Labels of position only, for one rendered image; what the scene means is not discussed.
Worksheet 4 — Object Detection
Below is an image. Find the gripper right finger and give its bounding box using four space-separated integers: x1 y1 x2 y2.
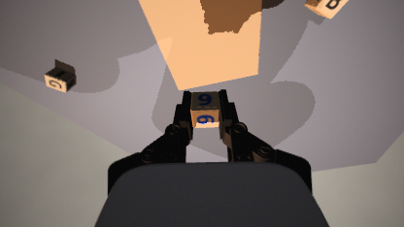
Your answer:
219 89 313 194

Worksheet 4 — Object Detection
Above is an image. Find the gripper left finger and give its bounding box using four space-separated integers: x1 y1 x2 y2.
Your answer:
108 91 193 195

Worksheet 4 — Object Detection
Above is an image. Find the orange flat mat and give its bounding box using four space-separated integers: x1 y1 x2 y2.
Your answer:
139 0 262 90

